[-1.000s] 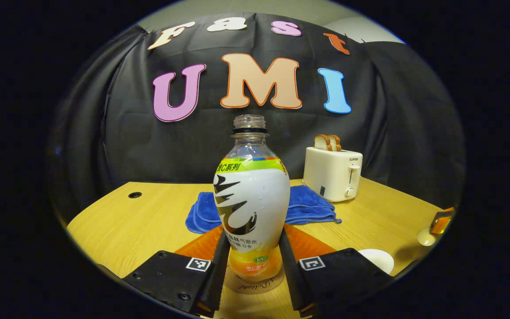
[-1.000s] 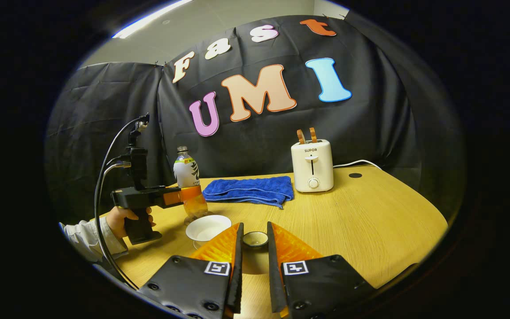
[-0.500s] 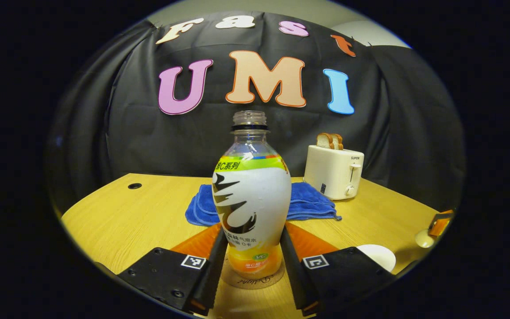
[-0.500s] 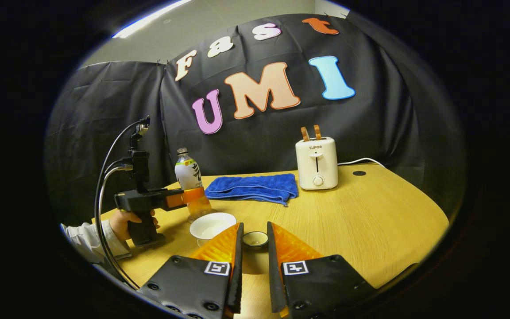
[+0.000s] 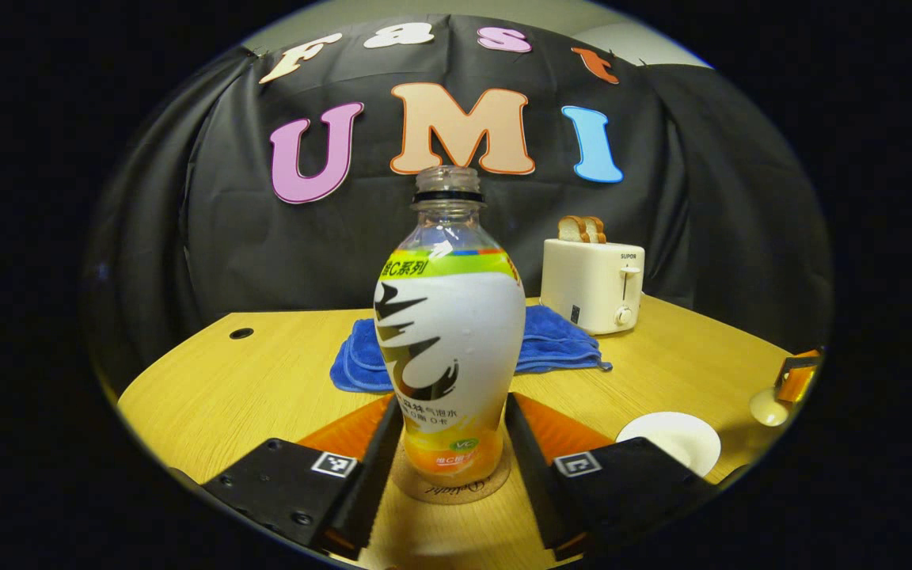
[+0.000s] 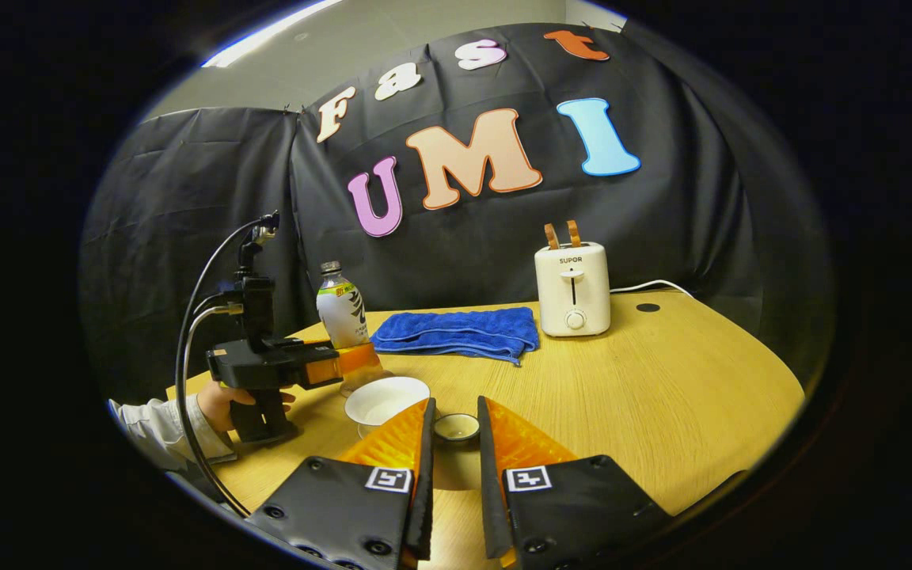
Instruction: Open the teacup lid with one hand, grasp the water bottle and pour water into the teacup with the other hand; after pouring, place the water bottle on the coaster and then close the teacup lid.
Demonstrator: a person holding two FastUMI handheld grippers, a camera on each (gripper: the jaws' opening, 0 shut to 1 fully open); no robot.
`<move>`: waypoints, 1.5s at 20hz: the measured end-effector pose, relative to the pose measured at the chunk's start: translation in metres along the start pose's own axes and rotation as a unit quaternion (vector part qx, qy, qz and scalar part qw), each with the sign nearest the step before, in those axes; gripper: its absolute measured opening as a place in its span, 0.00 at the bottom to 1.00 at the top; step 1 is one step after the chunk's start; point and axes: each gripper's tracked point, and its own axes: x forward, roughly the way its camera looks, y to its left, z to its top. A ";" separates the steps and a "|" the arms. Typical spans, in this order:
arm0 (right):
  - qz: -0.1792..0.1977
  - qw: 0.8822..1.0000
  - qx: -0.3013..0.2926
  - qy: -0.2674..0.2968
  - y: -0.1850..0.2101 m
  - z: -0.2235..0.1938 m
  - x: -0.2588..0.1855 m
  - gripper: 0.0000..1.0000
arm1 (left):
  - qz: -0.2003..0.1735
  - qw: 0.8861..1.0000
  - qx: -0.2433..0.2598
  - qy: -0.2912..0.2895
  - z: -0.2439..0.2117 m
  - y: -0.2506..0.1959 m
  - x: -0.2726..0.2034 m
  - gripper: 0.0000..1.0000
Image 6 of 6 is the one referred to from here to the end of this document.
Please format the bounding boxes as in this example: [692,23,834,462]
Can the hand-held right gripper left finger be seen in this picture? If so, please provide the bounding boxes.
[244,397,437,570]

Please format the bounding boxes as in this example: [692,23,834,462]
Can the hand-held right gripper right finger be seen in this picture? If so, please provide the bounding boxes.
[477,396,675,570]

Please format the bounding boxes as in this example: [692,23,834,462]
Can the clear water bottle white label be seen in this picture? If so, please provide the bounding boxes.
[316,260,387,390]

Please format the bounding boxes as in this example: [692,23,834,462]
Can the cream teacup lid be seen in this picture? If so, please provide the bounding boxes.
[432,413,482,492]

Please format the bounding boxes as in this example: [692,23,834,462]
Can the cream teacup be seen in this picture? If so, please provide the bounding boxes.
[344,376,431,439]

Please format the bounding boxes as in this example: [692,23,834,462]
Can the blue folded towel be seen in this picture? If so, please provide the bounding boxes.
[370,307,541,366]

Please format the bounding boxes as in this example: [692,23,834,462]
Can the black backdrop cloth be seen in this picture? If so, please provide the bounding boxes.
[80,22,833,405]

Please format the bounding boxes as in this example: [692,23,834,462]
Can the white toaster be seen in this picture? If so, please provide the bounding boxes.
[534,241,611,338]

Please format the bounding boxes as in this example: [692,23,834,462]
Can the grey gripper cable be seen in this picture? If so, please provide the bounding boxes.
[185,304,245,385]

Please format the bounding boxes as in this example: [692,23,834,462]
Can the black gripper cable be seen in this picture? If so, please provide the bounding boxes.
[174,218,279,519]

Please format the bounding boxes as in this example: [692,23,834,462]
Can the white toaster cable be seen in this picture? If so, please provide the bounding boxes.
[609,279,695,298]

